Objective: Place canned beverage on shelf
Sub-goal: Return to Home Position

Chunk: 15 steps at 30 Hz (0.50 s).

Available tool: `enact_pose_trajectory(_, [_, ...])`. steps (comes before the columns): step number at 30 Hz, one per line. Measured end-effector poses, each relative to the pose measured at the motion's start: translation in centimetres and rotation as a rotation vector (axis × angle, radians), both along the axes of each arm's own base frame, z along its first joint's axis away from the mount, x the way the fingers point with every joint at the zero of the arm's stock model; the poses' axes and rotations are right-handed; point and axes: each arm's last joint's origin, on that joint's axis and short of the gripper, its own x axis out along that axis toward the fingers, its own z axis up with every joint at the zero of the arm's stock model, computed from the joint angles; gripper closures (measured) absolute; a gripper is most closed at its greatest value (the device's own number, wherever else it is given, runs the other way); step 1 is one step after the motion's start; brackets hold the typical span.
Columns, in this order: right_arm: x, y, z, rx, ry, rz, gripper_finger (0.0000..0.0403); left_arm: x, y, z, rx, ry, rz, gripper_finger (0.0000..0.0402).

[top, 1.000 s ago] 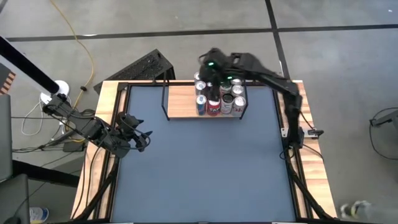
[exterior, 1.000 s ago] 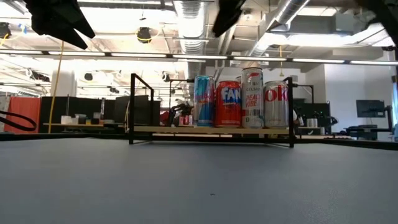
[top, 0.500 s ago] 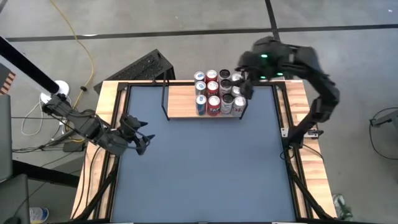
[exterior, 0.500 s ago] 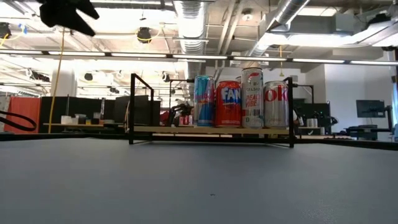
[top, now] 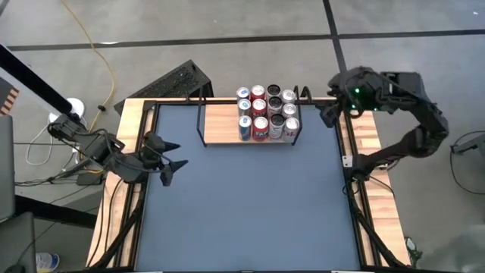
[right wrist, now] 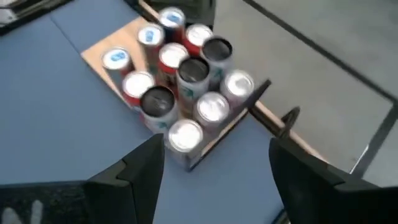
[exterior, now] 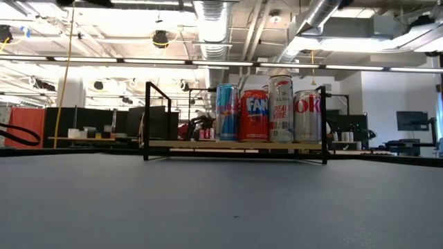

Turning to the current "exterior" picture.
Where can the blue silver Red Bull can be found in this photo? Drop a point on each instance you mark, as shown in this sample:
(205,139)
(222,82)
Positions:
(227,114)

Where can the red Fanta strawberry can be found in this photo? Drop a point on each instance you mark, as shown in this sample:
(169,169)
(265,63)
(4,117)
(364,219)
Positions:
(253,117)

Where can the silver Diet Coke can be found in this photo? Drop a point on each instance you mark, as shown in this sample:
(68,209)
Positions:
(307,121)

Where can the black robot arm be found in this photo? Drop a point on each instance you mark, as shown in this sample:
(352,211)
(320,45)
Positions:
(200,122)

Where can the black thin-bar stand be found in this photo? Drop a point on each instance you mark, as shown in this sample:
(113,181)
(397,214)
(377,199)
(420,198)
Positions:
(202,89)

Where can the black equipment box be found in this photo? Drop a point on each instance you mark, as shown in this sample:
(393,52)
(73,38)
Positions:
(157,121)

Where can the black dome fixture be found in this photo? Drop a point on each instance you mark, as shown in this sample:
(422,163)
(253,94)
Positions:
(161,38)

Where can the black screen with green light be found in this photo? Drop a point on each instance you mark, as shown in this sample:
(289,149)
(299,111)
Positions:
(349,122)

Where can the wooden bench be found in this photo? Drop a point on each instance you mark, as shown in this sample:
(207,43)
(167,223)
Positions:
(83,139)

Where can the white box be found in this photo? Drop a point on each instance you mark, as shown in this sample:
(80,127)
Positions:
(73,133)

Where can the black desk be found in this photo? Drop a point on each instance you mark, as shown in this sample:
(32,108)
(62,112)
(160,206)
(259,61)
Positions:
(408,144)

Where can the black monitor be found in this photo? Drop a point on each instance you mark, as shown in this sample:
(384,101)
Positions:
(412,120)

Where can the red panel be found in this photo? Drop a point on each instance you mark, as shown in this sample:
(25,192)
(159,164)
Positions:
(27,124)

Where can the black desk stand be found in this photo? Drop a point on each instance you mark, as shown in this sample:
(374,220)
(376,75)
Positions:
(432,126)

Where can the black hanging lamp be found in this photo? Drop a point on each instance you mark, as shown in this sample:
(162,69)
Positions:
(5,33)

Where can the wooden shelf with black frame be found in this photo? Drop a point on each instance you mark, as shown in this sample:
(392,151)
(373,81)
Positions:
(194,144)

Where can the silver ventilation duct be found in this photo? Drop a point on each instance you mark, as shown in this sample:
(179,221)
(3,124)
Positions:
(212,27)
(318,14)

